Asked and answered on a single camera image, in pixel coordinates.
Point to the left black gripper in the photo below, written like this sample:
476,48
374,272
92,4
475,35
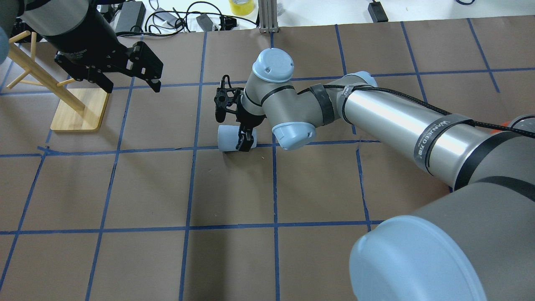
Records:
74,41

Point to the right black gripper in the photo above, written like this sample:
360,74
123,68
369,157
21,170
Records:
249,120

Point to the light blue plastic cup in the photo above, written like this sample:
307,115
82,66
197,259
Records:
227,137

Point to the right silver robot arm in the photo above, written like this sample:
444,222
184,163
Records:
475,244

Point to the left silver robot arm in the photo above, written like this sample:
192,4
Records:
48,18

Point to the wooden cup rack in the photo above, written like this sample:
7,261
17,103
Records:
79,109

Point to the black power adapter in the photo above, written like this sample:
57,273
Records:
130,18

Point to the yellow tape roll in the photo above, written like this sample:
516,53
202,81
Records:
241,7

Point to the small black power brick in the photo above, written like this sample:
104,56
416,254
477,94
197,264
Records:
377,12

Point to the aluminium frame post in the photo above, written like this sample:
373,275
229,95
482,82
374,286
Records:
268,16

